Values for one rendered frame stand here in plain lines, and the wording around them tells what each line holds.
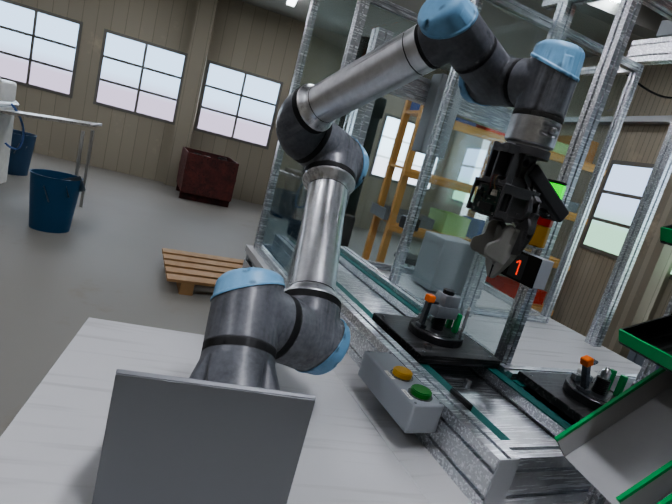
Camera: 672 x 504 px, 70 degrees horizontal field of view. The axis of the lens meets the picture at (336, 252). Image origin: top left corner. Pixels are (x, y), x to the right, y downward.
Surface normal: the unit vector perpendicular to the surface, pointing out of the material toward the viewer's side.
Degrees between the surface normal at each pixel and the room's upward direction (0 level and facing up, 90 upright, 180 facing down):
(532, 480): 90
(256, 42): 90
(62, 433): 0
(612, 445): 45
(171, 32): 90
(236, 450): 90
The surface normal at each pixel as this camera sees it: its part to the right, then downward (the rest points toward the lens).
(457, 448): -0.89, -0.15
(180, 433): 0.20, 0.26
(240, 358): 0.22, -0.74
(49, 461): 0.26, -0.95
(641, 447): -0.48, -0.81
